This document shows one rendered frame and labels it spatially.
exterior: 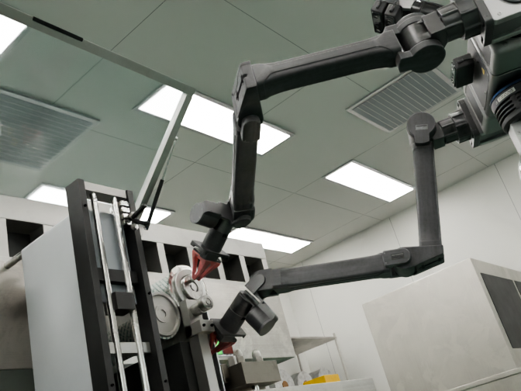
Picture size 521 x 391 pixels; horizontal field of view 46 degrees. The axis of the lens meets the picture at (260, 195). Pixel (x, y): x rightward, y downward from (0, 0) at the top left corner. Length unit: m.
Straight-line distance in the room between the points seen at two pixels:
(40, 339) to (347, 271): 0.79
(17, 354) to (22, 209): 0.44
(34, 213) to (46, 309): 0.43
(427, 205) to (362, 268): 0.24
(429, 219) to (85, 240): 0.85
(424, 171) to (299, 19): 1.80
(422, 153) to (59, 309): 1.02
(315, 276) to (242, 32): 1.91
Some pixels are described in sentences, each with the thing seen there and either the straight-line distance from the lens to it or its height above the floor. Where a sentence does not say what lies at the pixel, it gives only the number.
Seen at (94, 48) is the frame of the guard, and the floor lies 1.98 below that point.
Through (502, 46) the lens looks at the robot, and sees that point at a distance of 1.37.
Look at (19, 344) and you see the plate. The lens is 1.76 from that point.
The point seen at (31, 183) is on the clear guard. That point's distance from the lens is 1.98.
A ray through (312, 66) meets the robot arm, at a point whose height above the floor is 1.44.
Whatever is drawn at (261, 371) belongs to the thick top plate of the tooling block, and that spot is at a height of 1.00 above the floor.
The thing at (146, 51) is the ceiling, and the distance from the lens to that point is 3.25.
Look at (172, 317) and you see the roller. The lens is 1.65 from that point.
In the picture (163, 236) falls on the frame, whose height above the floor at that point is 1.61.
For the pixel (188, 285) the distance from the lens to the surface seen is 1.70.
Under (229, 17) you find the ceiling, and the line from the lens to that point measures 3.17.
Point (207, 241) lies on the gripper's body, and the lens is 1.66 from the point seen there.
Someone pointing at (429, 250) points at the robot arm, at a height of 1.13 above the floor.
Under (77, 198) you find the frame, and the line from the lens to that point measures 1.43.
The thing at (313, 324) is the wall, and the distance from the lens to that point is 6.87.
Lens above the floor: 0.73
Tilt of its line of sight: 24 degrees up
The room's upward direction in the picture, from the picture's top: 16 degrees counter-clockwise
